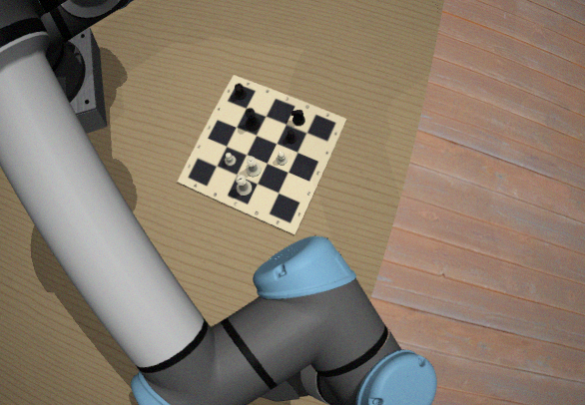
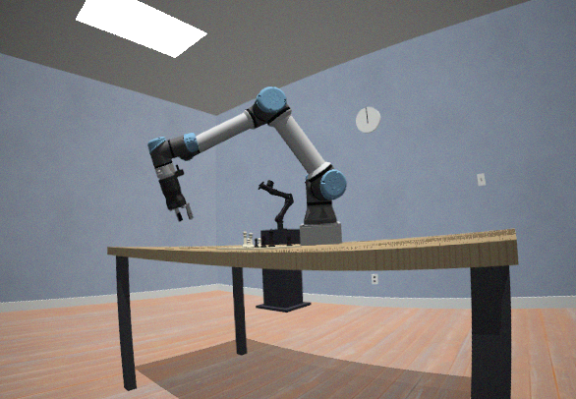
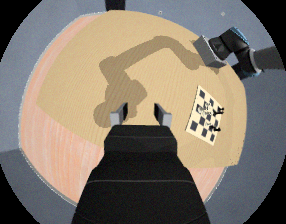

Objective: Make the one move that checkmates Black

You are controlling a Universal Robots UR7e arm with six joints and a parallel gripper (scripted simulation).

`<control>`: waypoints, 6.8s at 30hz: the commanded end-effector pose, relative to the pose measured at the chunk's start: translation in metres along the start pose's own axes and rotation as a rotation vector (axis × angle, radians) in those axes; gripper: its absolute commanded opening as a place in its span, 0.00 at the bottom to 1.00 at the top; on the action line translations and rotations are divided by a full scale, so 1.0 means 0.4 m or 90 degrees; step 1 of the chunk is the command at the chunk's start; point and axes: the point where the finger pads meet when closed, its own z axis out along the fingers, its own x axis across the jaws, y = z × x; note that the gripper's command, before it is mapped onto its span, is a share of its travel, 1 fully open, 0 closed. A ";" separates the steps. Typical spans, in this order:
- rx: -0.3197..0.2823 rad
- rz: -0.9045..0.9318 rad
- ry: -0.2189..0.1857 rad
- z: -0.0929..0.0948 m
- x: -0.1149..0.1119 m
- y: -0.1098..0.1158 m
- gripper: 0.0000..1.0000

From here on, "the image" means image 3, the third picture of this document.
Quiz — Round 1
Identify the small chessboard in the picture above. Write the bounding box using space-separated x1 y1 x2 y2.
185 85 222 145

